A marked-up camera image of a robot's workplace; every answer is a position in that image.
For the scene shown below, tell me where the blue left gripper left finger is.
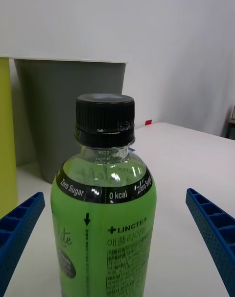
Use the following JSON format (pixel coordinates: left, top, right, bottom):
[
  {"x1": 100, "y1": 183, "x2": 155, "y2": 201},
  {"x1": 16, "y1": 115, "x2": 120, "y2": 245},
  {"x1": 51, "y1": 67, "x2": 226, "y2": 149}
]
[{"x1": 0, "y1": 192, "x2": 46, "y2": 294}]

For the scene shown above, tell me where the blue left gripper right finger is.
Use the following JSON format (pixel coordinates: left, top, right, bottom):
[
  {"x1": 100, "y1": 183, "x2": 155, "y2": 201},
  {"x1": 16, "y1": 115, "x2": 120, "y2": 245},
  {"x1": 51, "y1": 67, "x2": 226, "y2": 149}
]
[{"x1": 186, "y1": 188, "x2": 235, "y2": 296}]

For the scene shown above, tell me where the green bottle with black cap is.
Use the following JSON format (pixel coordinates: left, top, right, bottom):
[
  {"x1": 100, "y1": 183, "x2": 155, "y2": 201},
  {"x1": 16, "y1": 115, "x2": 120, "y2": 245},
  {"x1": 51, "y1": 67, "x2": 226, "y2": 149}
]
[{"x1": 50, "y1": 94, "x2": 157, "y2": 297}]

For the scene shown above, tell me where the yellow-green waste bin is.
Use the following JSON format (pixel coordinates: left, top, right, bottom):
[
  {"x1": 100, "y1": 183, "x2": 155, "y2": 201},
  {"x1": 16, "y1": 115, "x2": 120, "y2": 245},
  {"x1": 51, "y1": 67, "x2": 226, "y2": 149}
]
[{"x1": 0, "y1": 54, "x2": 19, "y2": 219}]

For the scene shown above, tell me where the grey waste bin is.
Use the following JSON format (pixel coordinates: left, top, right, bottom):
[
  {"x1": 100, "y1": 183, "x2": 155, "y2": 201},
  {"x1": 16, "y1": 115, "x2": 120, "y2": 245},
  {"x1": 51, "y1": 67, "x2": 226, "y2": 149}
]
[{"x1": 13, "y1": 57, "x2": 129, "y2": 184}]

